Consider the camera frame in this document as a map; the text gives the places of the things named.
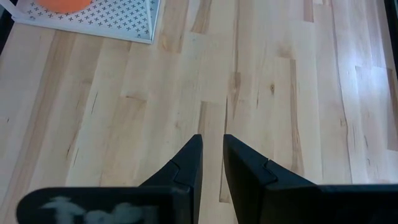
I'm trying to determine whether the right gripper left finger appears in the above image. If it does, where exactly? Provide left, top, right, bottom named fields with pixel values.
left=16, top=134, right=203, bottom=224

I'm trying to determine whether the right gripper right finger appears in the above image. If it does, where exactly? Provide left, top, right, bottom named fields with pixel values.
left=223, top=134, right=398, bottom=224

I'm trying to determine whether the orange plastic mini bowl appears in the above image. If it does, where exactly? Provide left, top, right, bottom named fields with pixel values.
left=35, top=0, right=93, bottom=14

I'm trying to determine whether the white perforated metal tray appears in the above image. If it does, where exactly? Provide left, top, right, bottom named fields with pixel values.
left=0, top=0, right=162, bottom=44

